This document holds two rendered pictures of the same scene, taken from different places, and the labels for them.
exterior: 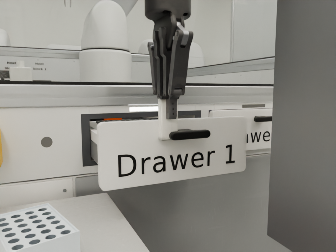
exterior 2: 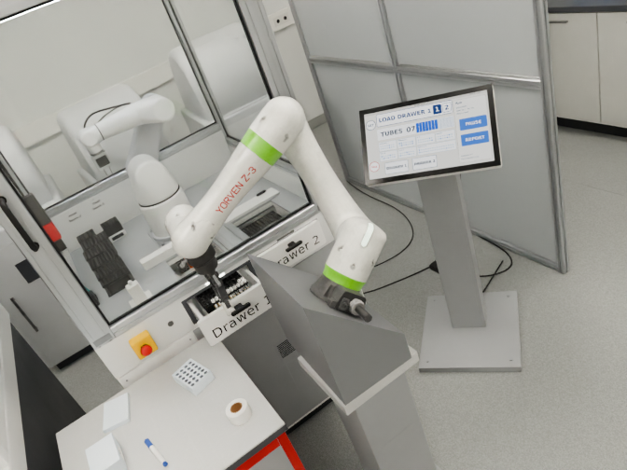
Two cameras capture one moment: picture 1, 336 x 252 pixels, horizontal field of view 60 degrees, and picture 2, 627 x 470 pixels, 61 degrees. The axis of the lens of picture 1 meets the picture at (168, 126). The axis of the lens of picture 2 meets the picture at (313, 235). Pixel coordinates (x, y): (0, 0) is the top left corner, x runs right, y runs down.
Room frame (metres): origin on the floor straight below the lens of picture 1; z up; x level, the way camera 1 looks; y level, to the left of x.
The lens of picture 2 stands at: (-0.98, -0.45, 1.95)
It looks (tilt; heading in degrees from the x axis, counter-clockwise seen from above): 31 degrees down; 3
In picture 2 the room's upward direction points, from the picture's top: 21 degrees counter-clockwise
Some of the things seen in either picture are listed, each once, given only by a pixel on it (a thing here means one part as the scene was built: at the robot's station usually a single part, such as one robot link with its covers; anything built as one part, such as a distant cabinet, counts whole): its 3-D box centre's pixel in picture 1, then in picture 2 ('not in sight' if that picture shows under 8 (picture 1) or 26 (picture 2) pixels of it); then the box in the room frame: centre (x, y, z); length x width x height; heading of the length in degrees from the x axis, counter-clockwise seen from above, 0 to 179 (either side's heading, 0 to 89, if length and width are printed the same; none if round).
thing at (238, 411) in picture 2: not in sight; (238, 411); (0.16, 0.02, 0.78); 0.07 x 0.07 x 0.04
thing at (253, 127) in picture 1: (255, 129); (291, 249); (0.79, -0.24, 0.87); 0.29 x 0.02 x 0.11; 115
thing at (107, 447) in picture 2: not in sight; (105, 459); (0.14, 0.45, 0.79); 0.13 x 0.09 x 0.05; 24
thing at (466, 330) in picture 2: not in sight; (452, 250); (0.93, -0.88, 0.51); 0.50 x 0.45 x 1.02; 157
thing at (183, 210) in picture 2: not in sight; (186, 227); (0.48, 0.00, 1.26); 0.13 x 0.11 x 0.14; 15
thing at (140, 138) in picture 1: (179, 149); (240, 311); (0.52, -0.02, 0.87); 0.29 x 0.02 x 0.11; 115
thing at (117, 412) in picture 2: not in sight; (117, 412); (0.34, 0.46, 0.77); 0.13 x 0.09 x 0.02; 11
